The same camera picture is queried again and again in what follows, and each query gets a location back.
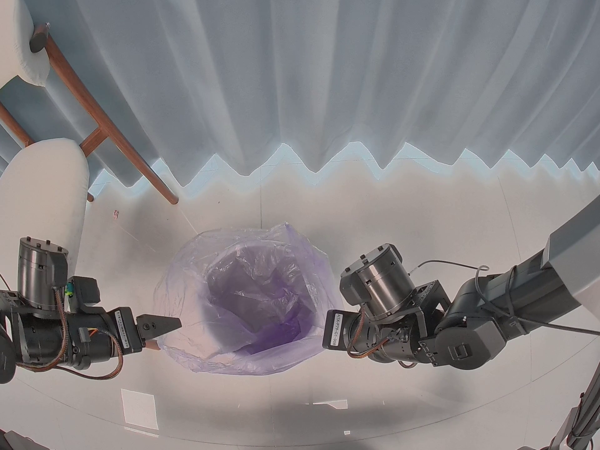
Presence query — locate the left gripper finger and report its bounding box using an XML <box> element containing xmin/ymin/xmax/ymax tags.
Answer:
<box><xmin>136</xmin><ymin>313</ymin><xmax>183</xmax><ymax>344</ymax></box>

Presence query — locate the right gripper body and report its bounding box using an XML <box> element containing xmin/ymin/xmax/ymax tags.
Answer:
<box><xmin>322</xmin><ymin>310</ymin><xmax>425</xmax><ymax>363</ymax></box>

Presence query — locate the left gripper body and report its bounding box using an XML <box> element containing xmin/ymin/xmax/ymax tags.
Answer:
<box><xmin>18</xmin><ymin>307</ymin><xmax>145</xmax><ymax>371</ymax></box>

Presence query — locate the purple plastic bag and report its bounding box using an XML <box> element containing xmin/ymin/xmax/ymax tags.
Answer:
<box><xmin>155</xmin><ymin>222</ymin><xmax>346</xmax><ymax>377</ymax></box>

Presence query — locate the white cushioned wooden chair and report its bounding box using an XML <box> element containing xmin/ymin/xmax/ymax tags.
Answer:
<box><xmin>0</xmin><ymin>0</ymin><xmax>180</xmax><ymax>351</ymax></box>

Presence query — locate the pale blue curtain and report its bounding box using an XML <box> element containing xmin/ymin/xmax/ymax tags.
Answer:
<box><xmin>0</xmin><ymin>0</ymin><xmax>600</xmax><ymax>205</ymax></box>

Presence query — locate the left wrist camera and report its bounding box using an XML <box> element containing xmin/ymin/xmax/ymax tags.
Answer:
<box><xmin>66</xmin><ymin>276</ymin><xmax>105</xmax><ymax>317</ymax></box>

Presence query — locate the black cable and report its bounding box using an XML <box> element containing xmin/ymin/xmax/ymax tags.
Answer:
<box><xmin>415</xmin><ymin>259</ymin><xmax>600</xmax><ymax>335</ymax></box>

